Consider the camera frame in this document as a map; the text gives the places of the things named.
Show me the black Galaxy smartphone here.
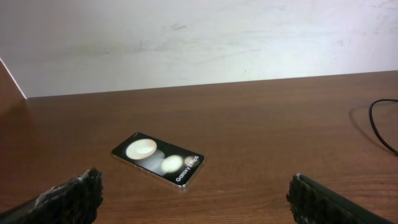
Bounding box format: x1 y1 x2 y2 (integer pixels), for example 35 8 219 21
111 133 205 189

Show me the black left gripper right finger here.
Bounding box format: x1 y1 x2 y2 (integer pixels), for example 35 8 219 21
286 174 392 224

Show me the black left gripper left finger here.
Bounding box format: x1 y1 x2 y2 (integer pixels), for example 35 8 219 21
1 167 103 224

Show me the black USB charging cable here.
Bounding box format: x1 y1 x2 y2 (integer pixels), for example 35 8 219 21
368 98 398 156

